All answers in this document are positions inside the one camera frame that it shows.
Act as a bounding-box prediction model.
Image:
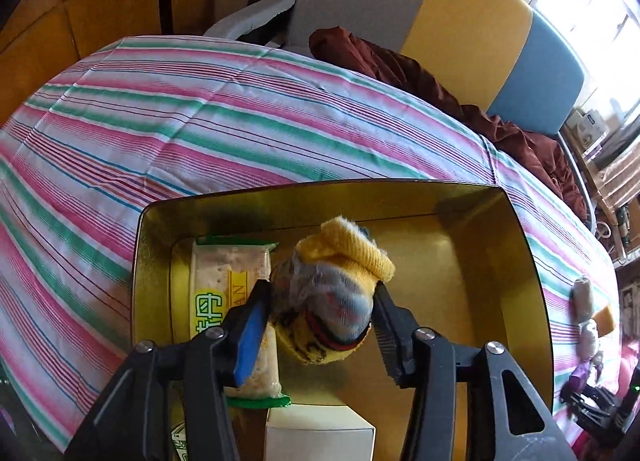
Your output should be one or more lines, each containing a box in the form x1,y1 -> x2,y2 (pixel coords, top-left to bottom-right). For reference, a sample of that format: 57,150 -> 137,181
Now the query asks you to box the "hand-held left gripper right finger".
372,283 -> 581,461

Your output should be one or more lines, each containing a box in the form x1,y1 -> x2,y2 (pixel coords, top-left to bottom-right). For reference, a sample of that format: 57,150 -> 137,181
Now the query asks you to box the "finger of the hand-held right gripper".
560,383 -> 620,434

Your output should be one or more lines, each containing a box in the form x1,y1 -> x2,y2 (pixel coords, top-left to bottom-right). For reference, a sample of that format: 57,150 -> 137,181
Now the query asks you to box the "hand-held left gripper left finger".
62,280 -> 275,461

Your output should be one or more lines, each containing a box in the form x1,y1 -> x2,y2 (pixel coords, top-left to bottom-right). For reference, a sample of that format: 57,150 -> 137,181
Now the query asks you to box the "purple snack packet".
567,363 -> 593,392

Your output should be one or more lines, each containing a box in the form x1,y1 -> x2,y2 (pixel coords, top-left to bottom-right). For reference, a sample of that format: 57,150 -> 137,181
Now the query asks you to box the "green-edged cracker packet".
189,235 -> 292,409

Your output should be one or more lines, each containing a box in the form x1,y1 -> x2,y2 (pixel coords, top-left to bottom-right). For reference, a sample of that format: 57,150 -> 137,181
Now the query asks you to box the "yellow patterned sock ball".
270,215 -> 397,367

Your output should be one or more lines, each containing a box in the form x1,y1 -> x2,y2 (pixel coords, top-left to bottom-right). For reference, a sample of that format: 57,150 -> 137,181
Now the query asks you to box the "yellow sponge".
592,303 -> 616,337

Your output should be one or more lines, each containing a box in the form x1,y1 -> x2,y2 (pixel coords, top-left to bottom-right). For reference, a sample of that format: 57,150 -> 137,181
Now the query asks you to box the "gold tin box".
131,179 -> 556,461

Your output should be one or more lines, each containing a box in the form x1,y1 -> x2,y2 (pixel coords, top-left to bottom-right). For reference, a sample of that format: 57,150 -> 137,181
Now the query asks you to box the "white towel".
572,277 -> 595,322

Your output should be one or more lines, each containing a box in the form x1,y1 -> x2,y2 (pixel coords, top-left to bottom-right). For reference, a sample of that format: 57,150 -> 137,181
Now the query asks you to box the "small printed cardboard box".
264,403 -> 377,461

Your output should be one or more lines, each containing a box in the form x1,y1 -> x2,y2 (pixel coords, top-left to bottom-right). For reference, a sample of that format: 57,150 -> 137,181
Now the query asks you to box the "small green packet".
170,421 -> 193,461

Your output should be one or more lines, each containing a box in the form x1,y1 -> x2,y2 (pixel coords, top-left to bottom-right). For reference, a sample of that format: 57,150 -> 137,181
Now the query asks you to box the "person's red clothing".
570,421 -> 631,461

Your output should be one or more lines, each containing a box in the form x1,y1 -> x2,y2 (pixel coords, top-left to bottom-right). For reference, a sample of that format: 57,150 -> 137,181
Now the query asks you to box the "striped tablecloth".
0,36 -> 621,461

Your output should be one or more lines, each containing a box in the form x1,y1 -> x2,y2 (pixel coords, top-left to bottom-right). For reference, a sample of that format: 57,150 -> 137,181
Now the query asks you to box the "striped side curtain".
595,141 -> 640,212

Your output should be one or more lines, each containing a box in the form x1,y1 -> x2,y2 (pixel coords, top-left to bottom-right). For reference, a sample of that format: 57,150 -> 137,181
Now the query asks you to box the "wooden side table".
562,131 -> 640,262

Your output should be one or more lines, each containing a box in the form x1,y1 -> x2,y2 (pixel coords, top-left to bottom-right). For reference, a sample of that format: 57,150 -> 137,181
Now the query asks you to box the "maroon cloth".
309,26 -> 591,222

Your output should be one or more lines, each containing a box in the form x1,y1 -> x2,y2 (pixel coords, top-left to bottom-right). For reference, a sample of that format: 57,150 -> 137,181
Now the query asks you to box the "white carton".
570,108 -> 608,146

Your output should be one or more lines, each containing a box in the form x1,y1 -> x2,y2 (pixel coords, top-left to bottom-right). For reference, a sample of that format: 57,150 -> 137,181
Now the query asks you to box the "grey yellow blue chair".
202,0 -> 598,232

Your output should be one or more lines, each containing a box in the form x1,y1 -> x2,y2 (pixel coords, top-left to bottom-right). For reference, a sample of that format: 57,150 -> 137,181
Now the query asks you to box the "window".
530,0 -> 640,126

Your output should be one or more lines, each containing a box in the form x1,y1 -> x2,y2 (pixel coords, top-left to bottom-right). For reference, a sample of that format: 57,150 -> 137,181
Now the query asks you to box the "wooden wardrobe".
0,0 -> 221,126

